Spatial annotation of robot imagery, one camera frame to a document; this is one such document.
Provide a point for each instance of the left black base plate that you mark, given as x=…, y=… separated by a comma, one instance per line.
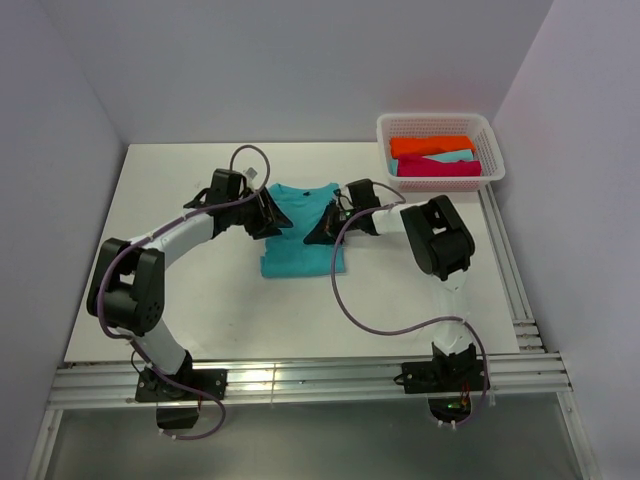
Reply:
x=151, y=389

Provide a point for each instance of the aluminium rail frame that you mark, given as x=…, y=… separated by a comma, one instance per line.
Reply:
x=531, y=371

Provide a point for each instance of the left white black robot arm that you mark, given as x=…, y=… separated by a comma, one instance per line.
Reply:
x=127, y=292

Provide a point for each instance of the white plastic basket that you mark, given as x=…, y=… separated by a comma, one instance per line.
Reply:
x=424, y=125

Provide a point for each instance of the orange rolled t shirt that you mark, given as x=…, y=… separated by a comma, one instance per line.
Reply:
x=429, y=145

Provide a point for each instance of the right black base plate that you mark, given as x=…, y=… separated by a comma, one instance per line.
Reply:
x=442, y=377

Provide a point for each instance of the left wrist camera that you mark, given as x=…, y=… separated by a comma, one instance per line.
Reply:
x=226, y=186

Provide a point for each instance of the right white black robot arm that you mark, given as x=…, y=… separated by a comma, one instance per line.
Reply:
x=442, y=247

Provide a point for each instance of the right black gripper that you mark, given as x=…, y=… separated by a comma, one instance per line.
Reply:
x=320, y=234

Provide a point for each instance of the pink rolled t shirt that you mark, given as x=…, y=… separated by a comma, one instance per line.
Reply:
x=412, y=165

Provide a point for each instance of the light teal rolled t shirt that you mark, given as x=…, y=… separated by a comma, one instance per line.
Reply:
x=465, y=155

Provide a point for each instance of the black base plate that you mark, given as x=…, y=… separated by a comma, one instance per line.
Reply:
x=442, y=377
x=151, y=389

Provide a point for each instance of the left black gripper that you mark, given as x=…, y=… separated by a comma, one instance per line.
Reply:
x=261, y=229

